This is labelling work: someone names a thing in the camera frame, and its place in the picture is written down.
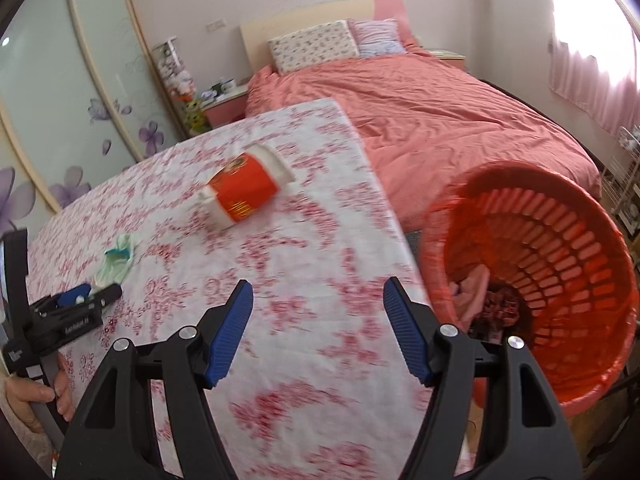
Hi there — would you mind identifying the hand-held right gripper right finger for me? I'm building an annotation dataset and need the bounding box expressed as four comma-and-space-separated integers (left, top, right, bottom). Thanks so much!
382, 276, 583, 480

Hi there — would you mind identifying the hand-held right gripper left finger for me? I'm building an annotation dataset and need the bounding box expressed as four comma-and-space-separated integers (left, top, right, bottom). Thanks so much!
54, 280, 254, 480

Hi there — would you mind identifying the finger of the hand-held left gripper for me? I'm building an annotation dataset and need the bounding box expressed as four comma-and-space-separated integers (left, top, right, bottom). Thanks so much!
87, 283, 124, 307
30, 283, 94, 312

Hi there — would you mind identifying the pale green face mask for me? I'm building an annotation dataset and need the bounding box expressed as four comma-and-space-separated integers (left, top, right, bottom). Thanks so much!
94, 233, 137, 284

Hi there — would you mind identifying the red checked cloth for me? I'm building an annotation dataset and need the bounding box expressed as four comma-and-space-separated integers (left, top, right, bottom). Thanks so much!
474, 284, 522, 342

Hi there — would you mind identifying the red paper cup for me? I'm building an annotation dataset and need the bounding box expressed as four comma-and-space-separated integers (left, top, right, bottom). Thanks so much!
199, 143, 297, 232

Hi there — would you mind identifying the red plastic laundry basket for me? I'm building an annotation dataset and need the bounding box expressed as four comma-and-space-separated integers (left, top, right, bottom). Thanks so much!
419, 160, 639, 417

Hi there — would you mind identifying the person's left hand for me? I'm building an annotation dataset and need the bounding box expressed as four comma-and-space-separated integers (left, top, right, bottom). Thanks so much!
6, 351, 76, 425

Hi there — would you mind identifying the pink cloth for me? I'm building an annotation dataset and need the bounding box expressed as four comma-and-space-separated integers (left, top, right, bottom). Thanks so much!
447, 265, 494, 332

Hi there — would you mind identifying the pink floral tablecloth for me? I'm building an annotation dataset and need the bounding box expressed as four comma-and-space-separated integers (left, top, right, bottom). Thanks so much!
25, 97, 477, 480

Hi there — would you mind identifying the wardrobe with flower glass doors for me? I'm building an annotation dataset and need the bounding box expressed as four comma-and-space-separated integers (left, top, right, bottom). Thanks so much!
0, 0, 197, 232

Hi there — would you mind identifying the bed with salmon cover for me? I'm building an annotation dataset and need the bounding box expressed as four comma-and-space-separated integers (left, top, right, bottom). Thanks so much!
244, 35, 604, 232

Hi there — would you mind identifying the pink nightstand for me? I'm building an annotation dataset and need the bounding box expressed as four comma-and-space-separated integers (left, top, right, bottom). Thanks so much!
200, 85, 250, 132

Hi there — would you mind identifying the clear tube of plush toys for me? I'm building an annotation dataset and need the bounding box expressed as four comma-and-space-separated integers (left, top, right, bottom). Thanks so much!
152, 35, 206, 137

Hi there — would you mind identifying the pale nightstand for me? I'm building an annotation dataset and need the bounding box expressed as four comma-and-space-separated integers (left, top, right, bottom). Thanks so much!
429, 47, 467, 74

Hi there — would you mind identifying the pink striped pillow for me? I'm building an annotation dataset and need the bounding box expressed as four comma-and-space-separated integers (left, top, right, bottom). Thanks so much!
347, 17, 407, 59

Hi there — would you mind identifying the white floral pillow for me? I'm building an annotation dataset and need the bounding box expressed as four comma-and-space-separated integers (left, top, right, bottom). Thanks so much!
267, 20, 360, 76

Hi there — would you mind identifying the wooden headboard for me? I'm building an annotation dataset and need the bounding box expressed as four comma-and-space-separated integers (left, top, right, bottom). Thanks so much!
239, 0, 419, 79

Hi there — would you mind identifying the pink curtain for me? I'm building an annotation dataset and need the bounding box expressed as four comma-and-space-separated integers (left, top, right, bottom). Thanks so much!
542, 0, 640, 137

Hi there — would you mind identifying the white wire rack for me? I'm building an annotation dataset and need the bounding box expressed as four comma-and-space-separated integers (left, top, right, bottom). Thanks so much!
600, 126, 640, 237

